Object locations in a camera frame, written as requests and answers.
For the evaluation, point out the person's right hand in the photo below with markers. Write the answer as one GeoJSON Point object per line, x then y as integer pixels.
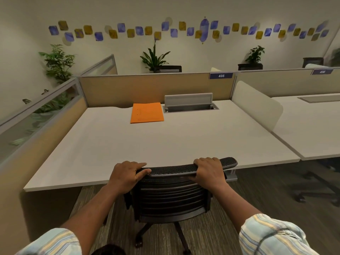
{"type": "Point", "coordinates": [209, 172]}

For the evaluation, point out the person's left hand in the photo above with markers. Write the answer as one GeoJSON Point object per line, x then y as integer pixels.
{"type": "Point", "coordinates": [124, 177]}

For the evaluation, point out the black mesh office chair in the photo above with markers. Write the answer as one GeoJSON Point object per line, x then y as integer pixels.
{"type": "Point", "coordinates": [170, 196]}

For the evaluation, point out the orange paper folder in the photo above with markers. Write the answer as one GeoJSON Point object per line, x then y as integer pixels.
{"type": "Point", "coordinates": [147, 112]}

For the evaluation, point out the person's right forearm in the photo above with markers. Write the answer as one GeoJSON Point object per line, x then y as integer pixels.
{"type": "Point", "coordinates": [233, 204]}

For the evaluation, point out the person's left forearm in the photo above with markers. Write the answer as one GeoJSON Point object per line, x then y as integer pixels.
{"type": "Point", "coordinates": [90, 220]}

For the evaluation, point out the white table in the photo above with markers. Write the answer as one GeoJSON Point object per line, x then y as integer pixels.
{"type": "Point", "coordinates": [310, 124]}
{"type": "Point", "coordinates": [159, 138]}

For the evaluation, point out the white desk divider screen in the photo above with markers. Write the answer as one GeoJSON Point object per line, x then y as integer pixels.
{"type": "Point", "coordinates": [317, 65]}
{"type": "Point", "coordinates": [214, 69]}
{"type": "Point", "coordinates": [257, 106]}

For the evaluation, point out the beige fabric partition panel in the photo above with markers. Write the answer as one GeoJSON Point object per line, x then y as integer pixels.
{"type": "Point", "coordinates": [132, 90]}
{"type": "Point", "coordinates": [292, 82]}

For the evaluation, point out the striped pale blue shirt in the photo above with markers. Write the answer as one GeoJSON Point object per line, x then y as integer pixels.
{"type": "Point", "coordinates": [271, 236]}

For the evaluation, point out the glass-topped side partition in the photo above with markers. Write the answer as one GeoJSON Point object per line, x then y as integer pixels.
{"type": "Point", "coordinates": [34, 156]}

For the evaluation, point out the blue number sign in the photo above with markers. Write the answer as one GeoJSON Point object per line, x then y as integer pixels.
{"type": "Point", "coordinates": [221, 75]}
{"type": "Point", "coordinates": [322, 71]}

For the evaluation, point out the black planter box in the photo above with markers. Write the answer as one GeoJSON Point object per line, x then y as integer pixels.
{"type": "Point", "coordinates": [313, 62]}
{"type": "Point", "coordinates": [250, 66]}
{"type": "Point", "coordinates": [170, 69]}

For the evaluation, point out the glass partition panel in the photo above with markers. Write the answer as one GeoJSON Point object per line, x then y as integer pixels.
{"type": "Point", "coordinates": [103, 66]}

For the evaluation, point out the spiky potted plant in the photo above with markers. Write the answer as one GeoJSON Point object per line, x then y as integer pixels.
{"type": "Point", "coordinates": [154, 59]}

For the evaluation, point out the small bushy potted plant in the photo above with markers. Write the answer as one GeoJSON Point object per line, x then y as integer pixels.
{"type": "Point", "coordinates": [255, 55]}

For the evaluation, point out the tall leafy potted plant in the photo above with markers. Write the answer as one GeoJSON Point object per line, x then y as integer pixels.
{"type": "Point", "coordinates": [57, 63]}

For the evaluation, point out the large bushy potted plant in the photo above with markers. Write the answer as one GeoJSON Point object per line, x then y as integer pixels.
{"type": "Point", "coordinates": [335, 58]}

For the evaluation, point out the row of blue yellow wall decals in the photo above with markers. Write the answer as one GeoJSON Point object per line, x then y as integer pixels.
{"type": "Point", "coordinates": [204, 30]}

